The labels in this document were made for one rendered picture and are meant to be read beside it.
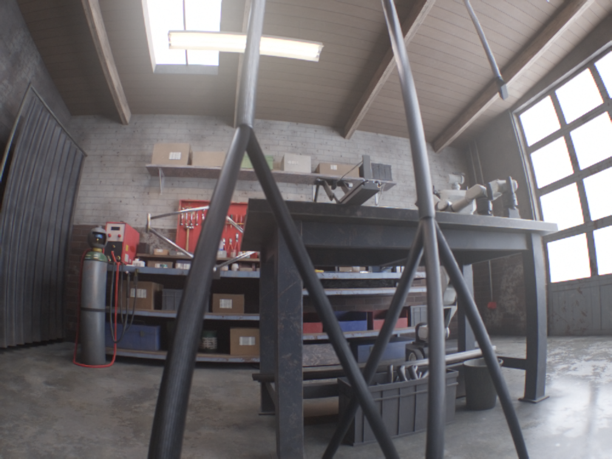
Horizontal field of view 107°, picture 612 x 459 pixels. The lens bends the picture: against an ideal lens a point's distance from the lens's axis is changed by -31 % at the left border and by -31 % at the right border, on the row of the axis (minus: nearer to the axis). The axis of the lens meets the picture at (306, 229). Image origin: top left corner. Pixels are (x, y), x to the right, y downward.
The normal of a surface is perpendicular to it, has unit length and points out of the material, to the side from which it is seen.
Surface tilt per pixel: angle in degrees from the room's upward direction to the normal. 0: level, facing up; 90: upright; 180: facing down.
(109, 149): 90
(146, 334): 90
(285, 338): 90
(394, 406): 90
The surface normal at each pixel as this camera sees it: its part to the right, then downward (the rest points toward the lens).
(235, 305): 0.18, -0.22
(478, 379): -0.67, -0.06
